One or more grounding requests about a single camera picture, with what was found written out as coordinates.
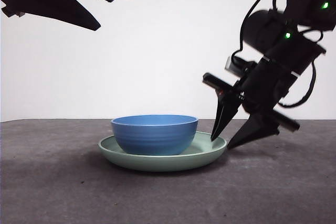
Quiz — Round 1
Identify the green plate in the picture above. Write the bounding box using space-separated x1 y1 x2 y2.
98 131 228 173

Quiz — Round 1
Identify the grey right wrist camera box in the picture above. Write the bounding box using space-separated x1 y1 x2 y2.
225 56 238 76

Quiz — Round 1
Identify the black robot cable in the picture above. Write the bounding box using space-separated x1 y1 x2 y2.
278 58 317 109
232 0 287 63

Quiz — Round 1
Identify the blue bowl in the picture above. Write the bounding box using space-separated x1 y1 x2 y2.
110 114 199 156

